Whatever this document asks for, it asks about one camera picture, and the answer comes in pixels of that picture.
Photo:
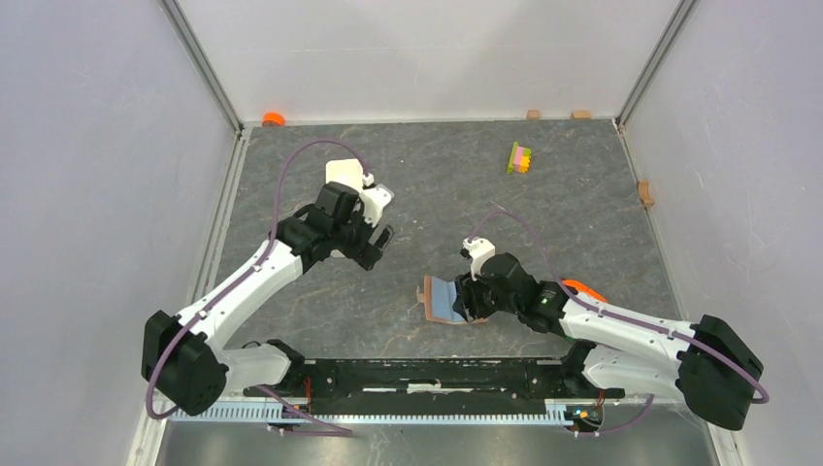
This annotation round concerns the brown leather card holder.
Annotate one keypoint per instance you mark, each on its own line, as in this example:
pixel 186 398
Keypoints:
pixel 439 301

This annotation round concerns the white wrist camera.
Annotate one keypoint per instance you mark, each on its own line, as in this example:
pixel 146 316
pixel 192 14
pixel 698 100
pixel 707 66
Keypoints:
pixel 375 198
pixel 477 250

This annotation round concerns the white rectangular tray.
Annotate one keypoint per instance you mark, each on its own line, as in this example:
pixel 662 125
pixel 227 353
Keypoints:
pixel 348 172

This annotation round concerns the orange round cap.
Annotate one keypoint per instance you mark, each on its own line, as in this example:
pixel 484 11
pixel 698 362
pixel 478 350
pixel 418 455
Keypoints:
pixel 272 119

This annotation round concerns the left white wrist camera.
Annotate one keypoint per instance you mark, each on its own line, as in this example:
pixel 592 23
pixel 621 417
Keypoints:
pixel 375 198

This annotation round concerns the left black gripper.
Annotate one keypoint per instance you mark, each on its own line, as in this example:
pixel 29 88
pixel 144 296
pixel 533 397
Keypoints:
pixel 366 254

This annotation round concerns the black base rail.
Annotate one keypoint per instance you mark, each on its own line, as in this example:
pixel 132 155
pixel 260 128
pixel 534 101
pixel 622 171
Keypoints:
pixel 437 386

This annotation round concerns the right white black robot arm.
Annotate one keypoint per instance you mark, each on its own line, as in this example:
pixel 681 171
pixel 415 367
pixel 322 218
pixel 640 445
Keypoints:
pixel 705 364

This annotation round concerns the blue-white cable duct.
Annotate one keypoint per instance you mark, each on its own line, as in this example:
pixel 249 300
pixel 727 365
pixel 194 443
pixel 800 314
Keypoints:
pixel 272 412

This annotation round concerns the orange horseshoe toy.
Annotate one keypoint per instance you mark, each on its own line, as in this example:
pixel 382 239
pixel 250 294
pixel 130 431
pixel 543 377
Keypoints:
pixel 579 287

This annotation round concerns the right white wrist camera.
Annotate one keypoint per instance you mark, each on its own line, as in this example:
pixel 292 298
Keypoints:
pixel 477 250

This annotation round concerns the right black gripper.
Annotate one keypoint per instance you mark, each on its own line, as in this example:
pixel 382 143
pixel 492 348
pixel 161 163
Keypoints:
pixel 467 289

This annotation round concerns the curved wooden piece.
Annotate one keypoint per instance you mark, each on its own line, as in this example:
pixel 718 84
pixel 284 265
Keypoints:
pixel 645 194

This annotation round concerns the colourful toy brick stack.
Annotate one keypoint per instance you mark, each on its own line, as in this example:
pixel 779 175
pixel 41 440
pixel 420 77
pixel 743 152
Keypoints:
pixel 519 160

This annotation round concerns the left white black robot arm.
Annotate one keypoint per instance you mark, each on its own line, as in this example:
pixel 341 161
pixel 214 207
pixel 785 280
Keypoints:
pixel 185 355

